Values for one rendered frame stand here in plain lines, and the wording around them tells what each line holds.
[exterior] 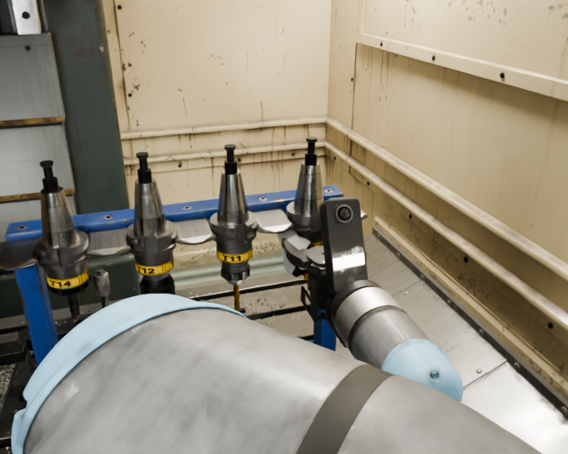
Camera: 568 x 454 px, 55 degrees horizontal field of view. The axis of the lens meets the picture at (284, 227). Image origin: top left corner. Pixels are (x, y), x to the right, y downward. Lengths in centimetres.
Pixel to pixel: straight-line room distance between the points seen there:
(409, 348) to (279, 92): 130
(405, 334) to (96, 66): 95
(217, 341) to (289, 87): 154
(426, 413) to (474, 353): 97
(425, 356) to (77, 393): 36
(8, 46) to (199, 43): 60
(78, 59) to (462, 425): 117
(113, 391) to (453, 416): 13
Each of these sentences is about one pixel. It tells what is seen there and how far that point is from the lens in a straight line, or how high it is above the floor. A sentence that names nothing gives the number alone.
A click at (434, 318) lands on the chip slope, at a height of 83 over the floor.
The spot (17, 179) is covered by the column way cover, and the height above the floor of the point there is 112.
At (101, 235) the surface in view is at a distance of 75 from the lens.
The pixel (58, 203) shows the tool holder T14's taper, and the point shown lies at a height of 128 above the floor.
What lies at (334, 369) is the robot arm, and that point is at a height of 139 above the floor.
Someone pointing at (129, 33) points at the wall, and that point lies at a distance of 164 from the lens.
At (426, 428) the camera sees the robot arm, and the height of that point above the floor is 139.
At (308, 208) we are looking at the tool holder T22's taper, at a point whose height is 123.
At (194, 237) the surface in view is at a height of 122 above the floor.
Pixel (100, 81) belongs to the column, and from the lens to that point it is 130.
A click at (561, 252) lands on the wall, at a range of 100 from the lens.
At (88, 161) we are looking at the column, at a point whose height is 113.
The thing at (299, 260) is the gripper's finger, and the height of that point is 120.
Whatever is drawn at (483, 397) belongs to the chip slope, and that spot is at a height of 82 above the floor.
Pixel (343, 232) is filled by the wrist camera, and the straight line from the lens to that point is 66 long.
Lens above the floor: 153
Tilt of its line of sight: 25 degrees down
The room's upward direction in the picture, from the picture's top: straight up
